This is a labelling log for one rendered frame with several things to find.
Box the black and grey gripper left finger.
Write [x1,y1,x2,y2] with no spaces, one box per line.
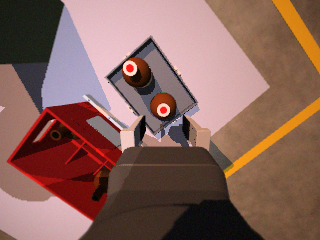
[120,115,146,153]

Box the red crate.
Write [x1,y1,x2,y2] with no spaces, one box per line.
[21,101,122,221]

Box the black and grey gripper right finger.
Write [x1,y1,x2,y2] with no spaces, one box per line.
[182,115,211,152]

